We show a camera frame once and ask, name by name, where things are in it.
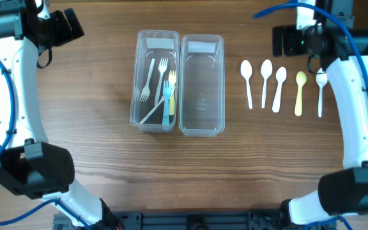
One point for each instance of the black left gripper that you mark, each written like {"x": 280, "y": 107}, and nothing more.
{"x": 73, "y": 24}

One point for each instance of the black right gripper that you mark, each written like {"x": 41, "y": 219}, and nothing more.
{"x": 278, "y": 41}

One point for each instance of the wide white plastic spoon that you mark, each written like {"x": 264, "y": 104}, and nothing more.
{"x": 280, "y": 77}

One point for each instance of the yellow plastic spoon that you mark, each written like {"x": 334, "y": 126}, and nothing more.
{"x": 301, "y": 79}

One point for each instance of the cream plastic spoon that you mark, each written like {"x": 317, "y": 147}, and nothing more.
{"x": 246, "y": 73}

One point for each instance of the translucent white plastic spoon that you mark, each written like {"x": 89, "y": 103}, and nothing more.
{"x": 321, "y": 80}

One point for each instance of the clear white plastic fork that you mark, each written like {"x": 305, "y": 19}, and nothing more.
{"x": 146, "y": 89}

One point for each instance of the white plastic utensil handle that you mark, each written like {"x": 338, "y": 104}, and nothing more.
{"x": 166, "y": 94}

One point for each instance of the yellow plastic fork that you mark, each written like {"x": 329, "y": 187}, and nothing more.
{"x": 172, "y": 80}

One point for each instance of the slim white plastic fork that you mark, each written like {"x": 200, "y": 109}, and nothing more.
{"x": 156, "y": 106}

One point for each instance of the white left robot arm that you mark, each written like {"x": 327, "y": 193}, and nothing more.
{"x": 29, "y": 165}

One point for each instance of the left clear plastic container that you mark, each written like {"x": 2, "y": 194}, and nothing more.
{"x": 155, "y": 44}

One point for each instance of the clear plastic container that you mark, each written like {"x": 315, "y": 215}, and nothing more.
{"x": 155, "y": 44}
{"x": 202, "y": 85}

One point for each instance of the right clear plastic container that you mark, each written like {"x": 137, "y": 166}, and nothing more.
{"x": 202, "y": 85}

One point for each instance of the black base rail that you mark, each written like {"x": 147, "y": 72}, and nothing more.
{"x": 245, "y": 220}

